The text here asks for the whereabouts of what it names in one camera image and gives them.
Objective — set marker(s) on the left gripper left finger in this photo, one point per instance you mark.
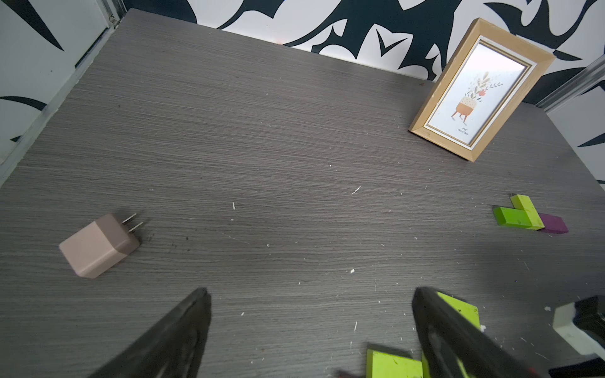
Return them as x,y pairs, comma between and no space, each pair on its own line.
173,347

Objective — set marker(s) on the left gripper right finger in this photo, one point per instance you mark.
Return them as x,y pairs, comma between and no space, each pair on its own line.
453,347

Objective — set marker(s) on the purple block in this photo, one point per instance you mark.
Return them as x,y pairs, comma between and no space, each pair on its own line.
553,224

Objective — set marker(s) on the lime block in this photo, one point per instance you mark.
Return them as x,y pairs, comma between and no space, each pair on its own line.
385,365
425,367
468,311
527,211

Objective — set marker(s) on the green block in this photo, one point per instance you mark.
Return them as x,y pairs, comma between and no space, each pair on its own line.
512,218

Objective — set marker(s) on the lime block top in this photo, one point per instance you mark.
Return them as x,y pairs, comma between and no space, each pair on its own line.
468,311

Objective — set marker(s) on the pink wall charger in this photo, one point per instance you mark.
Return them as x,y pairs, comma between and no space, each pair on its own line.
100,245

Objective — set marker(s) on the wooden picture frame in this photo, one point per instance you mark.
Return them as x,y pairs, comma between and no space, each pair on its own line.
484,82

